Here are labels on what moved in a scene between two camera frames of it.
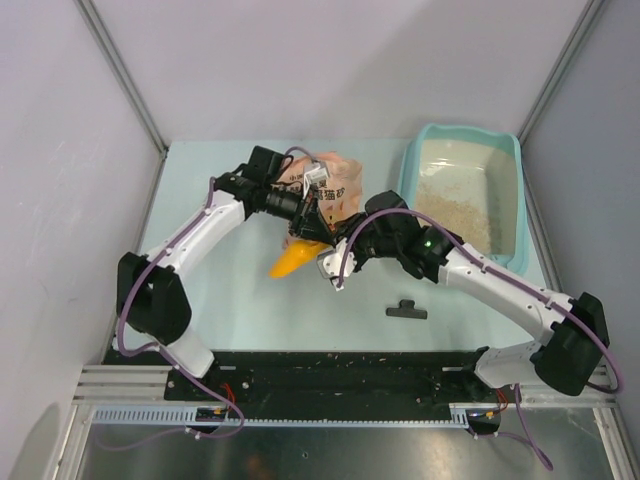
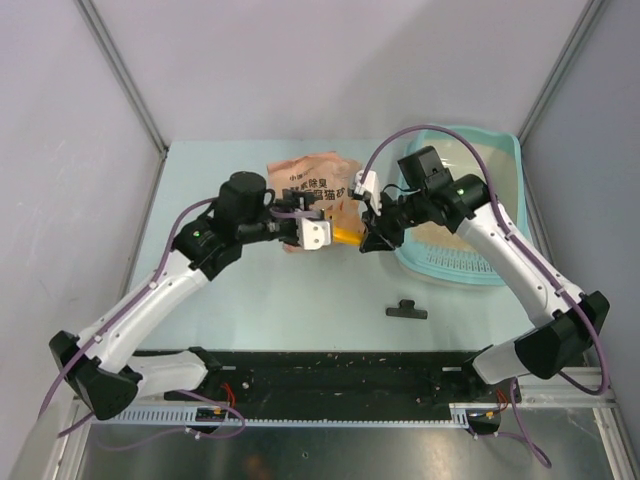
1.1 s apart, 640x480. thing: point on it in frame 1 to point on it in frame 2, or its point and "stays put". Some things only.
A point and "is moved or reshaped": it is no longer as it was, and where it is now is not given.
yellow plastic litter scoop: (296, 253) is moved or reshaped
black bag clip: (407, 309) stays put
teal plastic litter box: (470, 182) stays put
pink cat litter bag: (340, 196) stays put
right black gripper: (352, 247) to (384, 238)
